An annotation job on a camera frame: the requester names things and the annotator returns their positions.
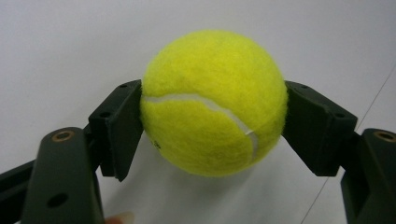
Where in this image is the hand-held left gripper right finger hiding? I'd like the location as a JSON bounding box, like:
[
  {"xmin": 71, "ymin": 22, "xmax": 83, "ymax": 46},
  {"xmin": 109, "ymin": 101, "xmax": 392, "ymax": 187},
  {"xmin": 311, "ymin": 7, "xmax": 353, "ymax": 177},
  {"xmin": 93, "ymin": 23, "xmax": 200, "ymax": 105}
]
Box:
[{"xmin": 280, "ymin": 79, "xmax": 360, "ymax": 178}]

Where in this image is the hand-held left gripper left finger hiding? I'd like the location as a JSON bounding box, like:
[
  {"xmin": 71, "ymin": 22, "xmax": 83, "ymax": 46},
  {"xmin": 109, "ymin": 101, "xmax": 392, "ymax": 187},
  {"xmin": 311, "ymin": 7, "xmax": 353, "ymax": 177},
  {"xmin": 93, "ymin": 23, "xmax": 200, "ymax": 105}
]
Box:
[{"xmin": 88, "ymin": 78, "xmax": 146, "ymax": 183}]

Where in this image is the yellow tennis ball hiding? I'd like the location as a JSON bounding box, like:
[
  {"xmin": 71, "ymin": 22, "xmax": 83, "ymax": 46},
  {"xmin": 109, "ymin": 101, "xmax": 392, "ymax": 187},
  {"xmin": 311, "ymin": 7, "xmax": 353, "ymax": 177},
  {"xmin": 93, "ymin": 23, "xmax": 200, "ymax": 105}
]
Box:
[{"xmin": 138, "ymin": 29, "xmax": 290, "ymax": 178}]

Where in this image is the white table cover sheet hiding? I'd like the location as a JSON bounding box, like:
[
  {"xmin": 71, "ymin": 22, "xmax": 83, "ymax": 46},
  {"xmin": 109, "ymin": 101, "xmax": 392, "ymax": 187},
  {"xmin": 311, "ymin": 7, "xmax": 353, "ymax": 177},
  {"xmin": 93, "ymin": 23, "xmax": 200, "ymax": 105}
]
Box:
[{"xmin": 0, "ymin": 0, "xmax": 396, "ymax": 224}]

